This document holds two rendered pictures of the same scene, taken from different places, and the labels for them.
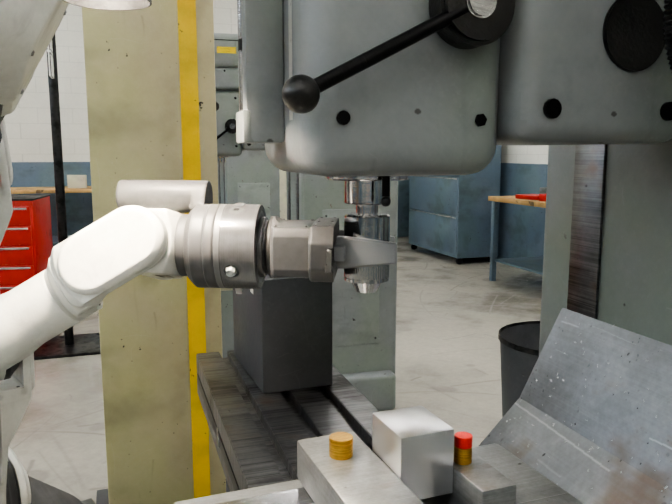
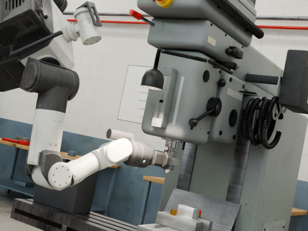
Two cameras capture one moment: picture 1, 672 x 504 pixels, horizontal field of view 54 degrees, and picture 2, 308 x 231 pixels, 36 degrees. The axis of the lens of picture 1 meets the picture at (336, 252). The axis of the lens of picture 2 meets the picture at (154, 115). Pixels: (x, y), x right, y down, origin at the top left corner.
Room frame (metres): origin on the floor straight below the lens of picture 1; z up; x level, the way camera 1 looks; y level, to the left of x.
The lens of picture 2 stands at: (-0.64, 1.13, 1.28)
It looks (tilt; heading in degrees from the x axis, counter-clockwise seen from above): 3 degrees up; 321
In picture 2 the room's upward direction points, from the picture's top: 11 degrees clockwise
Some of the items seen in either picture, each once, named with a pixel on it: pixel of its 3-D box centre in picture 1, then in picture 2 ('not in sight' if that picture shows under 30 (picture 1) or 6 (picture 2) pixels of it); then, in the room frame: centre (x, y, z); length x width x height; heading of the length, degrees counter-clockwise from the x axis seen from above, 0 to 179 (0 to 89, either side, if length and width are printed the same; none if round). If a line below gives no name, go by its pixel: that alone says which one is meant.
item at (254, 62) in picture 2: not in sight; (242, 76); (0.83, -0.51, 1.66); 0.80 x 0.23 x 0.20; 108
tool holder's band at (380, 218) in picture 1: (366, 218); (170, 151); (0.68, -0.03, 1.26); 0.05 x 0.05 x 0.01
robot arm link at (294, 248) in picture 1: (279, 249); (148, 157); (0.69, 0.06, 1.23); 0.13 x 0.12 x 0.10; 177
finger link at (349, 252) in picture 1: (365, 253); (173, 161); (0.65, -0.03, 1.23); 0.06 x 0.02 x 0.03; 87
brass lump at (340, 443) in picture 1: (341, 445); (173, 211); (0.57, 0.00, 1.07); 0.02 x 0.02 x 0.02
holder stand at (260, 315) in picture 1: (279, 315); (66, 183); (1.14, 0.10, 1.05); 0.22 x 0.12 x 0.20; 21
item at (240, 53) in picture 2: not in sight; (232, 52); (0.57, -0.14, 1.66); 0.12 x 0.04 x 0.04; 108
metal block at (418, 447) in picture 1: (411, 451); (187, 214); (0.57, -0.07, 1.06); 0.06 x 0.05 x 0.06; 21
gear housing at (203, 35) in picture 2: not in sight; (197, 44); (0.69, -0.07, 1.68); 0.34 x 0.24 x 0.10; 108
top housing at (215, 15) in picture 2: not in sight; (200, 8); (0.68, -0.05, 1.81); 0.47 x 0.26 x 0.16; 108
